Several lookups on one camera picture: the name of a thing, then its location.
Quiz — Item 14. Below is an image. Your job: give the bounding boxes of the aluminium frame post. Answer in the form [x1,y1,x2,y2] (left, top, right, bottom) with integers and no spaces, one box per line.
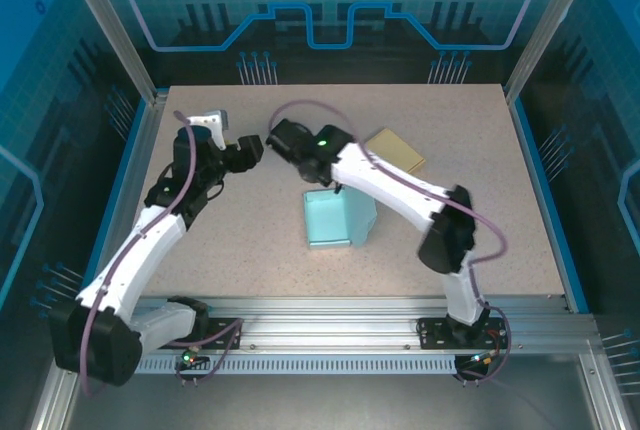
[502,0,605,101]
[53,0,170,107]

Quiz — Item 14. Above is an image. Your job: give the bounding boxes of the wide aluminium frame rail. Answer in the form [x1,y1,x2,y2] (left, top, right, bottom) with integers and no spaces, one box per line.
[57,293,604,357]

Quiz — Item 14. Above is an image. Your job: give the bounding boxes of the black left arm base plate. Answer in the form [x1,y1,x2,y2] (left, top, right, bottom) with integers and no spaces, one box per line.
[189,316,245,351]

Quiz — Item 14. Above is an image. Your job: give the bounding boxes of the blue table edge strip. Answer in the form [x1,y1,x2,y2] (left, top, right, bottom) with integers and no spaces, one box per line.
[73,98,151,315]
[508,96,590,315]

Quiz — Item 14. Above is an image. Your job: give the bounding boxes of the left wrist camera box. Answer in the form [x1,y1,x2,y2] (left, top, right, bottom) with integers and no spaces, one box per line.
[187,109,231,151]

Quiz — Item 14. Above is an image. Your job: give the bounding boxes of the slotted metal cable tray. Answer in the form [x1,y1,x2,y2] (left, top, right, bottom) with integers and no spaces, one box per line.
[134,354,460,375]

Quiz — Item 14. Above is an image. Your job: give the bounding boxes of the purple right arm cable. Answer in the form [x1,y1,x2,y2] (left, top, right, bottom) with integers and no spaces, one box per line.
[268,99,517,387]

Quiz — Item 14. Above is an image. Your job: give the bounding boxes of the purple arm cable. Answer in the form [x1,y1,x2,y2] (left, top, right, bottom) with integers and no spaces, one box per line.
[268,99,517,387]
[79,109,246,396]

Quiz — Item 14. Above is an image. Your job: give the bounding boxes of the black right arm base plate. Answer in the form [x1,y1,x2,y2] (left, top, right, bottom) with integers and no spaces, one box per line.
[416,316,511,351]

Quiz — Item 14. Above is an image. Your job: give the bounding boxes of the light blue paper box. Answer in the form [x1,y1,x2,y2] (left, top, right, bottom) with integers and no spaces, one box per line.
[302,184,379,251]

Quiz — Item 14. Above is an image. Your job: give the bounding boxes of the aluminium lower frame bar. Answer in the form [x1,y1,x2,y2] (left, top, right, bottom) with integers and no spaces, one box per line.
[32,369,81,430]
[579,352,629,430]

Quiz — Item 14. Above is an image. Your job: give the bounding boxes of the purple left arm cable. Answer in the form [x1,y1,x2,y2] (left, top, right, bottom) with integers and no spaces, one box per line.
[79,109,246,396]

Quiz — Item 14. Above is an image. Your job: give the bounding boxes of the yellow paper box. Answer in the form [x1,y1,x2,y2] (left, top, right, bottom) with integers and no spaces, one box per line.
[363,127,428,177]

